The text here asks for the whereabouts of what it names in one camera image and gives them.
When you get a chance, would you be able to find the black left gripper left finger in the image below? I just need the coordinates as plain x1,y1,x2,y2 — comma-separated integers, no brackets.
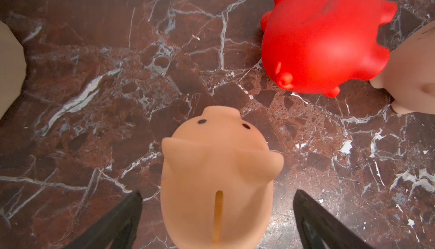
65,191,143,249

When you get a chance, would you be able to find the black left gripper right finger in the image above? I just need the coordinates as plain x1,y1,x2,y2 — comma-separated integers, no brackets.
293,189,371,249

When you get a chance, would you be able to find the red piggy bank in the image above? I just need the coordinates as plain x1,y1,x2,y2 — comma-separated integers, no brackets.
261,0,397,98

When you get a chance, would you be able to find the pale pink piggy bank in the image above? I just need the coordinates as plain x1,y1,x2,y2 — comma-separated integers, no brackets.
369,21,435,115

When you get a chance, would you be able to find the terracotta pot with flowers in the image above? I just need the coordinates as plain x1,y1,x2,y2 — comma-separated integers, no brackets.
0,22,27,118

